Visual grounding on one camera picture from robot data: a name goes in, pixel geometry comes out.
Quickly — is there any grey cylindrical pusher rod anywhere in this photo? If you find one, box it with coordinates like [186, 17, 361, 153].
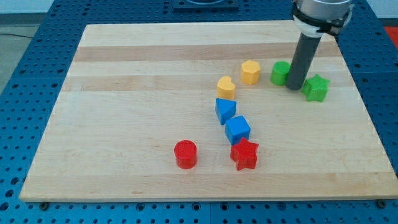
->
[285, 34, 321, 91]

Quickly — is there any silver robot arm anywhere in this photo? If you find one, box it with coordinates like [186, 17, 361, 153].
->
[285, 0, 354, 90]

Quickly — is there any green star block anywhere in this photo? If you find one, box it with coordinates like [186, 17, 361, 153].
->
[302, 74, 330, 102]

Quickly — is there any red star block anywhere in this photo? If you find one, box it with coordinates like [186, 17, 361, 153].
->
[230, 138, 259, 170]

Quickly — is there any yellow hexagon block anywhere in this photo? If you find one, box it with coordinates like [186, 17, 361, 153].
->
[241, 60, 261, 85]

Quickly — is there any red object at edge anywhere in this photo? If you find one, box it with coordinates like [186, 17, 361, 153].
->
[384, 26, 398, 48]

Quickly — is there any yellow heart block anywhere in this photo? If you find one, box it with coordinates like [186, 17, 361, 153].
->
[217, 76, 236, 100]

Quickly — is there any blue triangle block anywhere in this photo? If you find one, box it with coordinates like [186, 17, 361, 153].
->
[215, 98, 237, 125]

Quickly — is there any blue cube block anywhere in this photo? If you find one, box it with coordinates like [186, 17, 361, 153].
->
[224, 115, 251, 145]

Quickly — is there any light wooden board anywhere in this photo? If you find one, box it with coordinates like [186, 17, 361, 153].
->
[20, 21, 397, 202]

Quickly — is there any red cylinder block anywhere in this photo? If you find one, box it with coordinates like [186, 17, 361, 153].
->
[174, 140, 198, 169]

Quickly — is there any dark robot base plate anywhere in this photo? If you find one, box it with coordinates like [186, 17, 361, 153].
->
[172, 0, 239, 11]

